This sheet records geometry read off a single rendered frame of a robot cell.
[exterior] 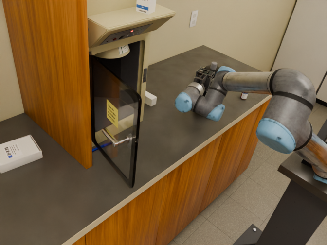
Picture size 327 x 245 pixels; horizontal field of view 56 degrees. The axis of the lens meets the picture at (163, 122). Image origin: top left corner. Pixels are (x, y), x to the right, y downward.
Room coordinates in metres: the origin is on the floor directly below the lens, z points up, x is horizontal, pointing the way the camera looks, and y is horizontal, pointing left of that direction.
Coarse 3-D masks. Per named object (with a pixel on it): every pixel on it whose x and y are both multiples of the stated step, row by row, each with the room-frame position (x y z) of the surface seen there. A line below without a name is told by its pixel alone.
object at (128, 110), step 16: (96, 64) 0.90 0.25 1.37; (96, 80) 0.90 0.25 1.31; (112, 80) 0.82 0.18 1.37; (96, 96) 0.90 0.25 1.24; (112, 96) 0.82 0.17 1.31; (128, 96) 0.75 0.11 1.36; (96, 112) 0.90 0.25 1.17; (128, 112) 0.75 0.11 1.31; (96, 128) 0.91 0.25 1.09; (112, 128) 0.82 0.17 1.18; (128, 128) 0.74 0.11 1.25; (96, 144) 0.91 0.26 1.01; (128, 144) 0.74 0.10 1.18; (112, 160) 0.81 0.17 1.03; (128, 160) 0.74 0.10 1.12; (128, 176) 0.73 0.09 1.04
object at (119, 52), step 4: (116, 48) 1.09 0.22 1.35; (120, 48) 1.10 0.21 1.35; (124, 48) 1.12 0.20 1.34; (128, 48) 1.15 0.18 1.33; (100, 52) 1.07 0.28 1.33; (104, 52) 1.07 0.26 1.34; (108, 52) 1.07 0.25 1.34; (112, 52) 1.08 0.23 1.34; (116, 52) 1.08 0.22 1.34; (120, 52) 1.09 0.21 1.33; (124, 52) 1.11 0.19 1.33; (128, 52) 1.14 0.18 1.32; (96, 56) 1.06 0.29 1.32; (100, 56) 1.06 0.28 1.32; (104, 56) 1.06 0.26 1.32; (108, 56) 1.07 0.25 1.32; (112, 56) 1.07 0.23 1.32; (116, 56) 1.08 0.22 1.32; (120, 56) 1.09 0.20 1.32
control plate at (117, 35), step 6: (150, 24) 1.06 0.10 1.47; (126, 30) 0.97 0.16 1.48; (138, 30) 1.04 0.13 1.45; (144, 30) 1.09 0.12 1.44; (108, 36) 0.92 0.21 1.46; (114, 36) 0.96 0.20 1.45; (120, 36) 0.99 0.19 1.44; (126, 36) 1.03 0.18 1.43; (102, 42) 0.94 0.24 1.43; (108, 42) 0.98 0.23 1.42
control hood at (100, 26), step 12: (108, 12) 1.02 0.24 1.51; (120, 12) 1.03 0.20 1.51; (132, 12) 1.05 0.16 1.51; (156, 12) 1.09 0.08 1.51; (168, 12) 1.11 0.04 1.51; (96, 24) 0.91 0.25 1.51; (108, 24) 0.91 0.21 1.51; (120, 24) 0.92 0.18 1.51; (132, 24) 0.96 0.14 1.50; (144, 24) 1.02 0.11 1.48; (156, 24) 1.11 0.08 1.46; (96, 36) 0.91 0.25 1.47
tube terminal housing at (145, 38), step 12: (96, 0) 0.99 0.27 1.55; (108, 0) 1.02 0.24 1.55; (120, 0) 1.06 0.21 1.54; (132, 0) 1.11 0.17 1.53; (96, 12) 0.98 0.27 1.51; (132, 36) 1.12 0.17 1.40; (144, 36) 1.17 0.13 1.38; (96, 48) 0.98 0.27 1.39; (108, 48) 1.02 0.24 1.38; (144, 48) 1.21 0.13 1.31; (144, 60) 1.18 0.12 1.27; (144, 84) 1.19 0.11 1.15; (144, 96) 1.19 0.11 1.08
